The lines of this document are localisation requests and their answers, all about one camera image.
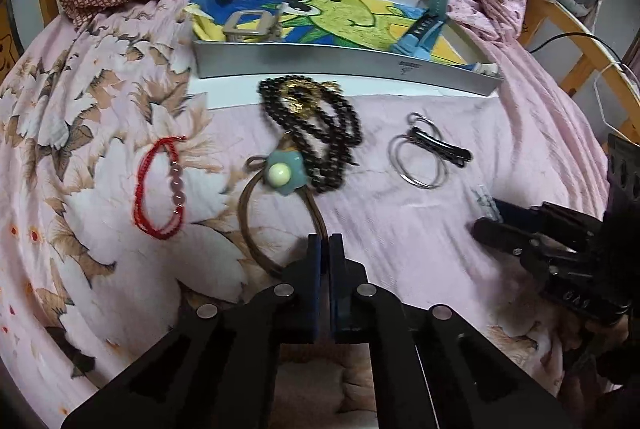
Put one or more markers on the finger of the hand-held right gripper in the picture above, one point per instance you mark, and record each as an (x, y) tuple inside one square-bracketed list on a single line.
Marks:
[(540, 215), (505, 236)]

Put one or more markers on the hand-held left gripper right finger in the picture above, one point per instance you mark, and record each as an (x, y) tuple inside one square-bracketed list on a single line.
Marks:
[(337, 261)]

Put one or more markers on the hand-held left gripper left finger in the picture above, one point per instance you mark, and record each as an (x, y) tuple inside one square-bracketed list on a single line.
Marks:
[(314, 261)]

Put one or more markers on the black hair clip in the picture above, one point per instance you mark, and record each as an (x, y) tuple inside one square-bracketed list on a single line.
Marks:
[(450, 152)]

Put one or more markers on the grey metal tray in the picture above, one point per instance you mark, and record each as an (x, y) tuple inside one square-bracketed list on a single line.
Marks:
[(345, 69)]

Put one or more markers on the person's right hand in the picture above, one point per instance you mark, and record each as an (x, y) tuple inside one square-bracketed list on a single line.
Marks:
[(612, 334)]

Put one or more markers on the small clear plastic clip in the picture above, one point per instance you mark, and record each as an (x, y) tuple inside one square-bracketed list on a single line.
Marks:
[(484, 201)]

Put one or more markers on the white paper sheet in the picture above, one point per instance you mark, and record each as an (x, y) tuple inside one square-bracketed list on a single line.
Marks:
[(235, 91)]

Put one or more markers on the pink floral bed sheet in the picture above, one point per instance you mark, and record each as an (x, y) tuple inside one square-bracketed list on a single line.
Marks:
[(125, 299)]

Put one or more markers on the blue wrist watch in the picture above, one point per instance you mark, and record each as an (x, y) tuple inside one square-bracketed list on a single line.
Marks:
[(422, 31)]

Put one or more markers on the grey hair claw clip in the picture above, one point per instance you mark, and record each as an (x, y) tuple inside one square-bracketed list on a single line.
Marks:
[(250, 26)]

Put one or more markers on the frog cartoon printed cloth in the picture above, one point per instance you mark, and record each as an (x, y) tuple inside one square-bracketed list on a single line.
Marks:
[(345, 11)]

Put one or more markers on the curved wooden bed rail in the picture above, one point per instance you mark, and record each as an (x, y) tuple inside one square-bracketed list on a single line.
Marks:
[(560, 21)]

